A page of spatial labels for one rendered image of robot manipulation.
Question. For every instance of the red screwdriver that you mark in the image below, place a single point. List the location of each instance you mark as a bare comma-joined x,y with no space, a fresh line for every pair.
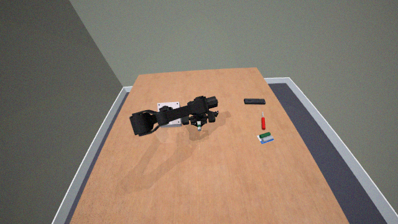
263,122

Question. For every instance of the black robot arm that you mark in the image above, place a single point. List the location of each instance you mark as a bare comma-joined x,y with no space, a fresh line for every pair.
142,123

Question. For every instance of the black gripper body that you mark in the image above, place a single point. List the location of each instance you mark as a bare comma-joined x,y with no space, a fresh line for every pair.
194,118

